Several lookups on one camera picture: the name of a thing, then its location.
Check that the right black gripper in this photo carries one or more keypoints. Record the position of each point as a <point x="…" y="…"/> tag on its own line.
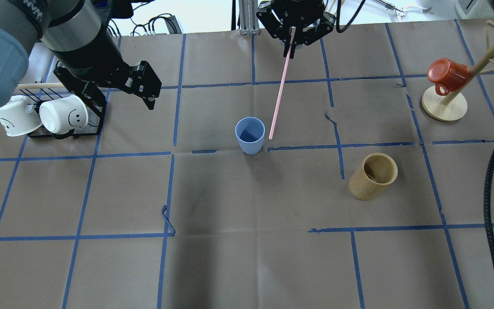
<point x="297" y="9"/>

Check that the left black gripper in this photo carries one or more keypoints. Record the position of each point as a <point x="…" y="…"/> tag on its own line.
<point x="89" y="59"/>

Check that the pink chopstick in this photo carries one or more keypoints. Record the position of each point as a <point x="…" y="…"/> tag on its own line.
<point x="282" y="83"/>

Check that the light blue plastic cup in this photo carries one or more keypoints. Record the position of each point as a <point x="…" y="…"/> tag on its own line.
<point x="250" y="133"/>

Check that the bamboo cylinder holder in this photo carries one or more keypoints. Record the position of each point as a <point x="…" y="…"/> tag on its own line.
<point x="373" y="176"/>

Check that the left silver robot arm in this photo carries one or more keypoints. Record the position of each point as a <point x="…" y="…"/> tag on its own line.
<point x="76" y="31"/>

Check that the white smiley cup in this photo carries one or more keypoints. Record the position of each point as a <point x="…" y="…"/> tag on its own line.
<point x="63" y="115"/>

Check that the orange red mug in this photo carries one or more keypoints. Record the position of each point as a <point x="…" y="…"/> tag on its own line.
<point x="447" y="76"/>

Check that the wooden mug tree stand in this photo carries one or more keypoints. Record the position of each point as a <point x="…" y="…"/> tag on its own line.
<point x="444" y="101"/>

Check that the aluminium frame post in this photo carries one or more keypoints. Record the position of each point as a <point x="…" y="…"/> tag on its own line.
<point x="248" y="22"/>

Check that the black wire cup rack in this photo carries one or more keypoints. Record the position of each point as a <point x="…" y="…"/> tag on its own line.
<point x="42" y="92"/>

